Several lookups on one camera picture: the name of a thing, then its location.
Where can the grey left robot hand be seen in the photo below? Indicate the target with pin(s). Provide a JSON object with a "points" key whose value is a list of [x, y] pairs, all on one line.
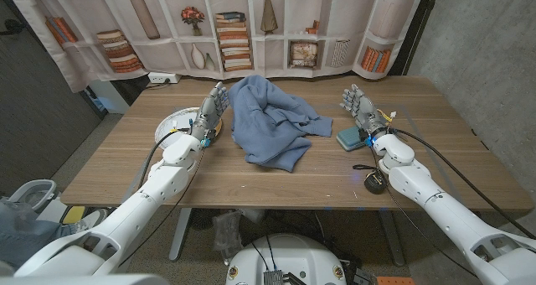
{"points": [[207, 117]]}

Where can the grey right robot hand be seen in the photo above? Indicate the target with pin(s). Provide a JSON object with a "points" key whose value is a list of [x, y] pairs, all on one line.
{"points": [[364, 109]]}

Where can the blue hoodie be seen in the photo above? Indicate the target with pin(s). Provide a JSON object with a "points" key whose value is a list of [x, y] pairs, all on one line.
{"points": [[268, 125]]}

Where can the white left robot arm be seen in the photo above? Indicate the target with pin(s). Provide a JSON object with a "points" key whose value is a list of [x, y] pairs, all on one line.
{"points": [[138, 205]]}

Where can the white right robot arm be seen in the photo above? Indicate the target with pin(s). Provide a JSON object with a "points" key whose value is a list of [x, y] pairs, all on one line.
{"points": [[444, 218]]}

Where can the white gold-rimmed paper plate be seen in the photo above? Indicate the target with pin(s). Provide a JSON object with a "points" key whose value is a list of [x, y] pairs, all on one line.
{"points": [[176, 123]]}

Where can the teal soap box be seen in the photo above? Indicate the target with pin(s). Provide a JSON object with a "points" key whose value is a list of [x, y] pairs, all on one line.
{"points": [[349, 139]]}

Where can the orange box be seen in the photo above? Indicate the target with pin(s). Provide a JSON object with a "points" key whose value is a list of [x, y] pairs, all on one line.
{"points": [[393, 281]]}

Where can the white power strip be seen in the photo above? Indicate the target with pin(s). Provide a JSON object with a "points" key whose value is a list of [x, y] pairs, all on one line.
{"points": [[163, 78]]}

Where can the black tape measure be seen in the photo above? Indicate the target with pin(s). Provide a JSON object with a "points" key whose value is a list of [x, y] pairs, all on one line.
{"points": [[374, 182]]}

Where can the printed bookshelf backdrop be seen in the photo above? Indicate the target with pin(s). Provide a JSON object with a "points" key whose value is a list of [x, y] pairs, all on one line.
{"points": [[268, 54]]}

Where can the black backdrop stand pole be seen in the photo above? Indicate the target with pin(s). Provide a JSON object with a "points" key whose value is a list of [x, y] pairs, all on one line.
{"points": [[419, 25]]}

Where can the clear plastic bag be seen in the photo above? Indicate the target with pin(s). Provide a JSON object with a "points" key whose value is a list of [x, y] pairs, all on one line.
{"points": [[227, 234]]}

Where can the grey table leg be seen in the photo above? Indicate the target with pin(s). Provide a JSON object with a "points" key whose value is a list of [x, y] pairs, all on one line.
{"points": [[393, 239], [180, 234]]}

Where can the grey white sneaker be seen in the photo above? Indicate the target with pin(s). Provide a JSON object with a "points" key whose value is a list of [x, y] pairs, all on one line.
{"points": [[94, 219]]}

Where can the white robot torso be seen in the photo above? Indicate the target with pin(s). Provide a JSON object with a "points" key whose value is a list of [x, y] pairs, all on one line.
{"points": [[289, 255]]}

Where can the person leg in jeans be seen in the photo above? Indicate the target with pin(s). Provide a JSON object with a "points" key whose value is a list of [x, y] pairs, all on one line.
{"points": [[21, 234]]}

